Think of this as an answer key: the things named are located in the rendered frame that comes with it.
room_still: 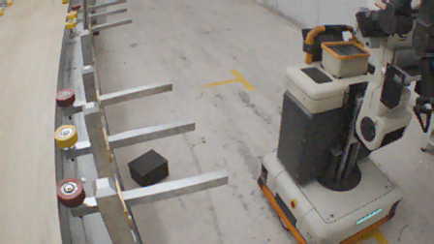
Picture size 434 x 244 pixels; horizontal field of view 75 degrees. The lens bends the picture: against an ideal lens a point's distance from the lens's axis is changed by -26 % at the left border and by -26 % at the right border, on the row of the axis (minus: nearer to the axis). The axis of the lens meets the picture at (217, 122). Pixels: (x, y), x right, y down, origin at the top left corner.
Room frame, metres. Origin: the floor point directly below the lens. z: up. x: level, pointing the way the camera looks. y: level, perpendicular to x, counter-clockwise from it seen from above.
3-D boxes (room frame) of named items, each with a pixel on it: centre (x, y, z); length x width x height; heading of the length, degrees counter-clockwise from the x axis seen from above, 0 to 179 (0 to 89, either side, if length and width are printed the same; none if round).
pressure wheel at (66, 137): (0.78, 0.45, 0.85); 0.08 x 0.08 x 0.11
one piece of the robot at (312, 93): (1.37, -0.59, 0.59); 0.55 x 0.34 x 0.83; 111
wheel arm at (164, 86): (1.09, 0.36, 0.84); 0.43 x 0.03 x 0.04; 112
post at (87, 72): (0.79, 0.34, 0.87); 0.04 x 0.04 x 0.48; 22
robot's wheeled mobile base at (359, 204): (1.29, -0.63, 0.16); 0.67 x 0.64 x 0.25; 21
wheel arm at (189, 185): (0.62, 0.18, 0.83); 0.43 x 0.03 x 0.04; 112
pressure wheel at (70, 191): (0.55, 0.36, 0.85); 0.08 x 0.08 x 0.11
